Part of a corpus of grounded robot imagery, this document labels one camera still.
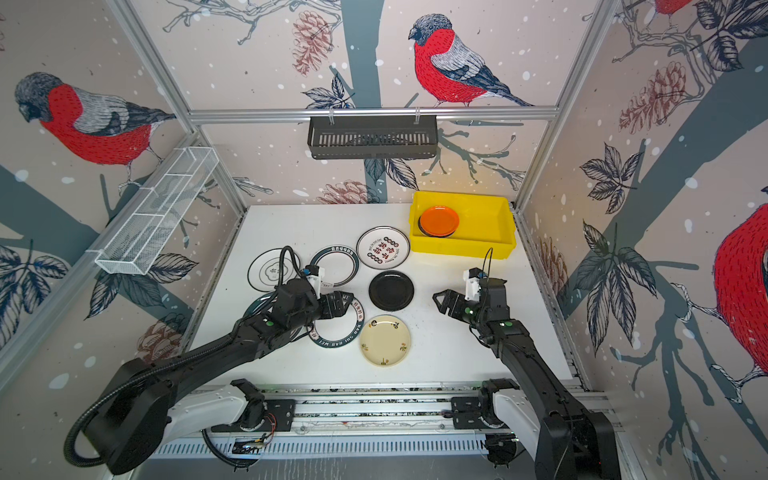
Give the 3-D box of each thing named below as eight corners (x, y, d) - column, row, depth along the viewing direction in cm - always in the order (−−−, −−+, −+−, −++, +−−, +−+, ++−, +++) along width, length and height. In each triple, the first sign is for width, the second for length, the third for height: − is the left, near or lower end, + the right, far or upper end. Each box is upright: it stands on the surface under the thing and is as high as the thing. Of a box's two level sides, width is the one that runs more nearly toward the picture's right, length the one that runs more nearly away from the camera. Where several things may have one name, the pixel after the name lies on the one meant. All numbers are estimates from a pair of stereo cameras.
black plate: (367, 311, 94) (367, 308, 92) (370, 273, 103) (369, 270, 101) (415, 311, 94) (415, 308, 92) (413, 273, 103) (413, 270, 101)
